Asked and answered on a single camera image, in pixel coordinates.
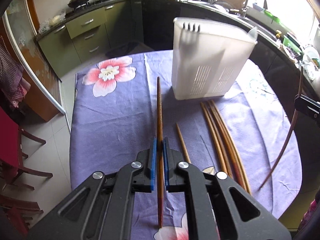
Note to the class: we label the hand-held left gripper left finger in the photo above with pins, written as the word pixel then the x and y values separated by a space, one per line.
pixel 153 160

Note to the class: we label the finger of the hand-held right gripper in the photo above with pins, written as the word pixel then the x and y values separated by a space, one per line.
pixel 307 106

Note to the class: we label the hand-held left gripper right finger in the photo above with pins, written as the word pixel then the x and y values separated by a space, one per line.
pixel 166 160

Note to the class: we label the light wooden chopstick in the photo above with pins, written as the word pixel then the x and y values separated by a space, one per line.
pixel 214 138
pixel 182 142
pixel 286 137
pixel 227 140
pixel 218 140
pixel 230 140

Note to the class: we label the dark brown chopstick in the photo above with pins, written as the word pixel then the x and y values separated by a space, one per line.
pixel 233 166
pixel 159 110

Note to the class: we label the white plastic utensil holder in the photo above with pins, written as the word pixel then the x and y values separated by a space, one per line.
pixel 200 55

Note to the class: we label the purple floral tablecloth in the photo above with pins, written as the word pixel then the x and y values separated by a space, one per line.
pixel 112 130

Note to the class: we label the steel sink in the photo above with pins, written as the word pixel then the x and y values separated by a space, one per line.
pixel 257 27

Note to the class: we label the green plastic container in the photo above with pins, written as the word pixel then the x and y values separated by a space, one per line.
pixel 272 15

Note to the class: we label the metal fork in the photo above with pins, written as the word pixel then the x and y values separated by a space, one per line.
pixel 191 28

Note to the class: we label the green kitchen cabinet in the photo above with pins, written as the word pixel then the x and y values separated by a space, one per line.
pixel 85 37

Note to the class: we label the wooden chair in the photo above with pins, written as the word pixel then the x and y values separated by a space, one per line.
pixel 17 210

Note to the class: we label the red chair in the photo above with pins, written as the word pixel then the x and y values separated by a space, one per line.
pixel 10 140

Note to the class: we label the glass sliding door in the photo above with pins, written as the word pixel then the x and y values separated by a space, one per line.
pixel 30 55

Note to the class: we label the checkered apron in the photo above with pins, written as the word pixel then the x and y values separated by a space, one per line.
pixel 12 75

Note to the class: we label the black gas stove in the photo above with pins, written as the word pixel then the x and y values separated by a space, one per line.
pixel 100 2

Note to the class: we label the plastic bags on counter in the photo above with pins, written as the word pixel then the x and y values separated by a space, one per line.
pixel 52 22

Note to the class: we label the black wok with lid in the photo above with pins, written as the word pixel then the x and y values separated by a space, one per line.
pixel 78 1

